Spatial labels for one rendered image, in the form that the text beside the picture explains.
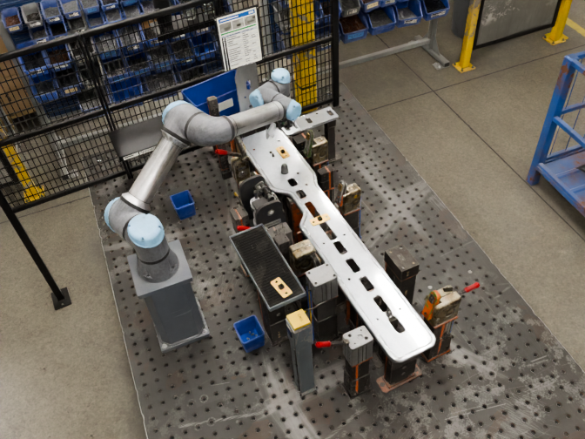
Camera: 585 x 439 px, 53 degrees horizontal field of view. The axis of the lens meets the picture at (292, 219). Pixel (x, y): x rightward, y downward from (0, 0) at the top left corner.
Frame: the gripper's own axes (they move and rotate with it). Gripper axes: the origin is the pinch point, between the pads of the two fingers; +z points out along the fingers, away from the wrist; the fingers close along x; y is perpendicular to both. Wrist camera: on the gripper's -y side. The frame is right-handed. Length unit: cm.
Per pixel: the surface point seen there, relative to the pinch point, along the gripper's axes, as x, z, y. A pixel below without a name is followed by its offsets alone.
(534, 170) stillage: 172, 98, 14
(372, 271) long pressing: 0, 3, 81
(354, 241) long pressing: 2, 5, 65
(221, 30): -4, -20, -57
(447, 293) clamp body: 15, -5, 105
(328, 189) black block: 12.2, 20.8, 24.1
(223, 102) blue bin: -14.5, 3.6, -35.2
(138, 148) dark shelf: -60, 12, -33
